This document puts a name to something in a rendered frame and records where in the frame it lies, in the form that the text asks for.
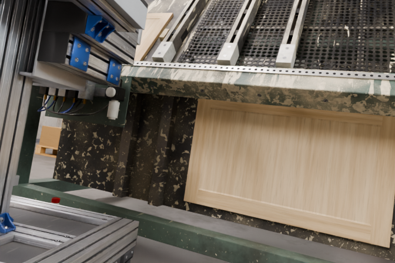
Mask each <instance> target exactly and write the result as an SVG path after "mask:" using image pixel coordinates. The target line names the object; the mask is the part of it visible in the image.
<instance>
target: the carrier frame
mask: <svg viewBox="0 0 395 263"><path fill-rule="evenodd" d="M39 89H40V86H35V85H32V91H31V97H30V101H29V107H28V114H27V117H26V123H25V130H24V136H23V140H22V146H21V152H20V156H19V162H18V168H17V172H16V175H19V182H18V185H17V186H13V189H12V195H15V196H18V197H24V198H30V199H33V200H38V201H44V202H47V203H52V202H51V199H52V198H53V197H58V198H60V203H59V205H64V206H67V207H72V208H78V209H81V210H87V211H92V212H96V213H101V214H107V215H112V216H115V217H121V218H127V219H130V220H135V221H139V228H138V236H141V237H145V238H148V239H151V240H155V241H159V242H162V243H165V244H169V245H173V246H175V247H179V248H183V249H186V250H189V251H193V252H197V253H199V254H203V255H207V256H209V257H213V258H217V259H221V260H223V261H227V262H231V263H335V262H331V261H327V260H324V259H320V258H315V257H311V256H308V255H304V254H300V253H297V252H293V251H288V250H285V249H281V248H277V247H273V246H269V245H266V244H261V243H258V242H254V241H250V240H246V239H243V238H238V237H234V236H231V235H227V234H222V233H219V232H216V231H211V230H207V229H204V228H200V227H195V226H192V225H188V224H184V223H181V222H177V221H172V220H169V219H165V218H161V217H157V216H154V215H150V214H145V213H141V212H138V211H134V210H130V209H127V208H122V207H118V206H115V205H111V204H107V203H103V202H100V201H95V200H91V199H88V198H84V197H80V196H77V195H73V194H68V193H64V192H67V191H75V190H84V189H89V188H95V189H98V190H102V191H107V192H110V193H113V194H112V195H113V196H115V197H120V198H122V197H132V198H136V199H139V200H143V201H148V204H149V205H153V206H157V207H158V206H161V205H165V206H168V207H173V208H177V209H180V210H185V211H190V212H193V213H197V214H202V215H206V216H210V217H214V218H219V219H222V220H226V221H231V222H236V223H239V224H243V225H248V226H251V227H256V228H260V229H263V230H268V231H273V232H277V233H280V234H284V235H289V236H292V237H297V238H301V239H304V240H309V241H314V242H318V243H321V244H326V245H331V246H334V247H338V248H343V249H347V250H351V251H355V252H360V253H363V254H367V255H372V256H375V257H380V258H384V259H389V260H392V261H395V195H394V207H393V218H392V225H391V236H390V248H387V247H382V246H379V245H374V244H369V243H366V242H361V241H356V240H351V239H348V238H343V237H338V236H335V235H330V234H325V233H322V232H317V231H313V230H308V229H305V228H300V227H295V226H292V225H287V224H282V223H279V222H274V221H269V220H264V219H261V218H256V217H251V216H248V215H243V214H238V213H234V212H230V211H226V210H221V209H218V208H213V207H208V206H205V205H200V204H195V203H190V202H187V201H184V196H185V188H186V180H187V176H188V168H189V160H190V152H191V148H192V140H193V132H194V127H195V119H196V111H197V106H198V98H191V97H179V96H166V95H154V94H147V93H135V92H130V95H129V102H128V109H127V114H126V120H125V127H117V126H109V125H104V124H96V123H88V122H80V121H76V120H68V119H63V121H62V128H61V134H60V138H59V145H58V151H57V155H56V162H55V168H54V172H53V178H40V179H31V180H30V179H29V176H30V173H31V166H32V160H33V156H34V150H35V143H36V137H37V133H38V127H39V121H40V116H41V112H38V109H40V108H41V107H42V104H43V98H44V95H42V94H39Z"/></svg>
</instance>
